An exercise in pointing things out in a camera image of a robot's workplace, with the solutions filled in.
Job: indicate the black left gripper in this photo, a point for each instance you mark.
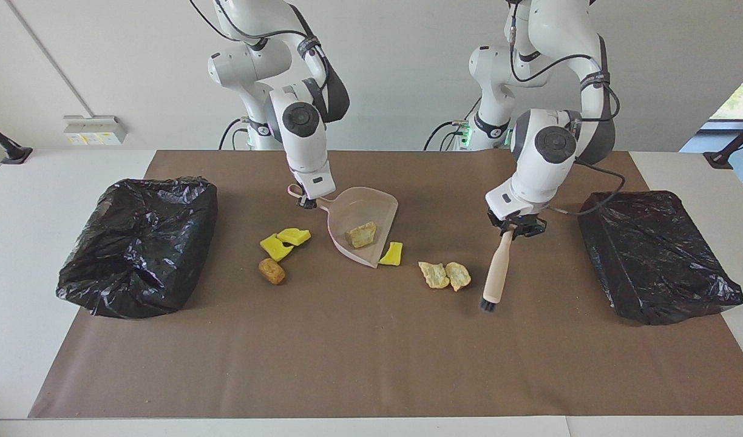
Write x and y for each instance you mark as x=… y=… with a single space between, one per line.
x=523 y=221

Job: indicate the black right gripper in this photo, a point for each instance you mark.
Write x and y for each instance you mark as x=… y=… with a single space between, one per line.
x=308 y=203

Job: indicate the yellow sponge piece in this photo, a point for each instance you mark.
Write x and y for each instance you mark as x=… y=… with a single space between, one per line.
x=294 y=236
x=276 y=247
x=391 y=255

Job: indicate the beige hand brush black bristles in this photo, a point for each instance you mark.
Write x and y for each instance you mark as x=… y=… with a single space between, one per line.
x=498 y=273

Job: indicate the beige trash lump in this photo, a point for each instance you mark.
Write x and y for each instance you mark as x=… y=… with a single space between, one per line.
x=458 y=276
x=360 y=235
x=434 y=275

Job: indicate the pink plastic dustpan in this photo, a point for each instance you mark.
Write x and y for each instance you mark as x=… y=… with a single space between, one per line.
x=371 y=209

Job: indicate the brown oval bread lump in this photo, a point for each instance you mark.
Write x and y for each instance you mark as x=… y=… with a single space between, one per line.
x=272 y=271

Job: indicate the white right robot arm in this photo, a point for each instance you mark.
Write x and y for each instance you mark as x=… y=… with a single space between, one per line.
x=305 y=152

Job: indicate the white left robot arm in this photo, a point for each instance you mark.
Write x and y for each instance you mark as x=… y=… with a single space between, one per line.
x=535 y=182

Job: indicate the black bag lined bin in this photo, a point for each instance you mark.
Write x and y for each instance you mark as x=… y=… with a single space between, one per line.
x=651 y=255
x=135 y=255

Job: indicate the brown paper table mat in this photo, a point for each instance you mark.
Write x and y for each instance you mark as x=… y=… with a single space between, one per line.
x=371 y=388

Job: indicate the black stand with base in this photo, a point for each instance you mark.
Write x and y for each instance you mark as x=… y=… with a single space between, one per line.
x=720 y=159
x=7 y=152

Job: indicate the white wall socket box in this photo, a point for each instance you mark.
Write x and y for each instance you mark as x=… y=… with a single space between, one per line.
x=94 y=129

